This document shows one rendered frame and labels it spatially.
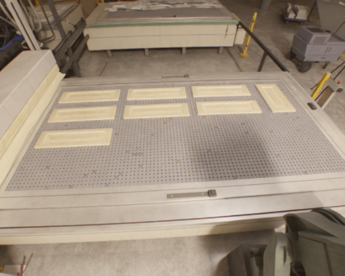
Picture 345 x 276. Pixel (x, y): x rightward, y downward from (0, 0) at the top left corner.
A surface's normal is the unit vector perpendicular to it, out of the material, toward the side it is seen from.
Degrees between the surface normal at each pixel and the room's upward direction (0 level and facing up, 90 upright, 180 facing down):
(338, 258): 90
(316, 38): 90
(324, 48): 90
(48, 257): 0
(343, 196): 0
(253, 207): 0
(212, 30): 90
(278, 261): 45
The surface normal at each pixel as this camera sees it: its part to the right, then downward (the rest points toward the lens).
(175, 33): 0.06, 0.75
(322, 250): -1.00, 0.04
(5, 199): 0.00, -0.66
